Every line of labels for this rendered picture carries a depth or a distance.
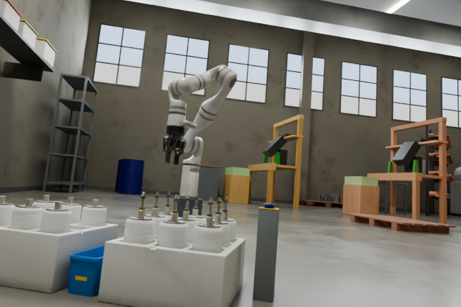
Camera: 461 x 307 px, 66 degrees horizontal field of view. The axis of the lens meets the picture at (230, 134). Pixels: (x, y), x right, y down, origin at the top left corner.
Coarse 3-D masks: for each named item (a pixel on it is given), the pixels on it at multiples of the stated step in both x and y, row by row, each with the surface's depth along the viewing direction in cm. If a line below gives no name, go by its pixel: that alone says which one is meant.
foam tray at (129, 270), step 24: (120, 240) 115; (240, 240) 135; (120, 264) 109; (144, 264) 107; (168, 264) 106; (192, 264) 104; (216, 264) 103; (240, 264) 130; (120, 288) 107; (144, 288) 106; (168, 288) 105; (192, 288) 103; (216, 288) 102
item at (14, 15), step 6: (0, 0) 361; (6, 0) 364; (0, 6) 360; (6, 6) 364; (12, 6) 377; (0, 12) 360; (6, 12) 365; (12, 12) 379; (18, 12) 391; (6, 18) 366; (12, 18) 380; (18, 18) 393; (12, 24) 382; (18, 24) 395
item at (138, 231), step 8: (128, 224) 114; (136, 224) 113; (144, 224) 113; (152, 224) 116; (128, 232) 113; (136, 232) 112; (144, 232) 113; (152, 232) 116; (128, 240) 113; (136, 240) 112; (144, 240) 113; (152, 240) 117
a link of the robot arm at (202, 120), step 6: (198, 114) 179; (204, 114) 176; (210, 114) 176; (198, 120) 179; (204, 120) 177; (210, 120) 178; (198, 126) 179; (204, 126) 179; (192, 132) 182; (198, 132) 181; (186, 138) 185; (192, 138) 182; (186, 144) 184; (192, 144) 184; (186, 150) 185
